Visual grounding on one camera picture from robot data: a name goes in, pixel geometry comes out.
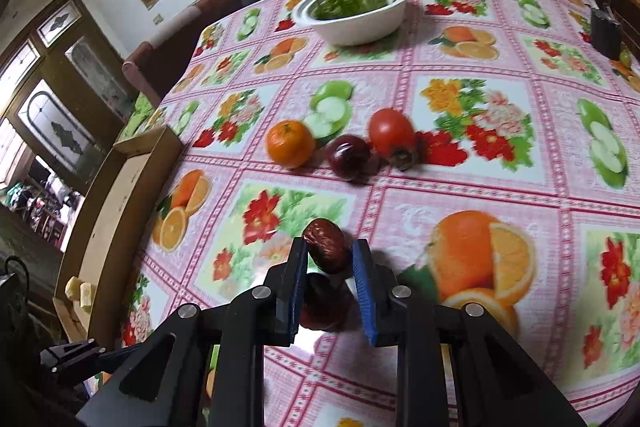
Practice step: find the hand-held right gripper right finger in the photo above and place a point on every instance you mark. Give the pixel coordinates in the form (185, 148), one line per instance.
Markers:
(365, 297)

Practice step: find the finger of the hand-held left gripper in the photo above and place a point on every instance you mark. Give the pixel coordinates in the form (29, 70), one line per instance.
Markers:
(75, 359)

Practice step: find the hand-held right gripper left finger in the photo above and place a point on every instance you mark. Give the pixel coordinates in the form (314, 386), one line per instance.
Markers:
(295, 297)

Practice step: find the dark red date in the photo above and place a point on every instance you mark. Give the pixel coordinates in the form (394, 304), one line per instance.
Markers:
(327, 244)

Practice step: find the yellow round fruit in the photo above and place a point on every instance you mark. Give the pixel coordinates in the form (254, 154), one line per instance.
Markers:
(73, 291)

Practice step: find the dark red plum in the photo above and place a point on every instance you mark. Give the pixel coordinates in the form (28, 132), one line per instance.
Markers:
(348, 157)

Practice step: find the orange mandarin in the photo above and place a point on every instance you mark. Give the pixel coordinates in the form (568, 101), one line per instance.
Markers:
(290, 144)

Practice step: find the cardboard box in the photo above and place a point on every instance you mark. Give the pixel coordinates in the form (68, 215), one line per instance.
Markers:
(125, 207)

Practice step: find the red tomato with dark stem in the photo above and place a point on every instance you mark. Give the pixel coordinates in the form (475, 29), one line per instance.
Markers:
(391, 132)

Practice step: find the fruit and flower print tablecloth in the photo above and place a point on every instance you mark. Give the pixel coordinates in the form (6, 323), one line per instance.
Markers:
(400, 217)

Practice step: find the wooden glass-panel door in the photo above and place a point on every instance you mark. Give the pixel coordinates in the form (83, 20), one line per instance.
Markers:
(95, 107)

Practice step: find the white bowl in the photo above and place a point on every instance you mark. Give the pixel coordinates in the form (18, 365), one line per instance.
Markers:
(360, 29)

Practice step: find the brown armchair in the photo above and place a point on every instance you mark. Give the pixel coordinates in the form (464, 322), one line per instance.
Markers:
(165, 57)

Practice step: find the small black box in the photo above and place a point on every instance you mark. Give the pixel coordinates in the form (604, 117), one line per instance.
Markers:
(605, 37)

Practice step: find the wall switch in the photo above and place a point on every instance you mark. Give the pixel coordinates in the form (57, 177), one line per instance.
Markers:
(158, 19)

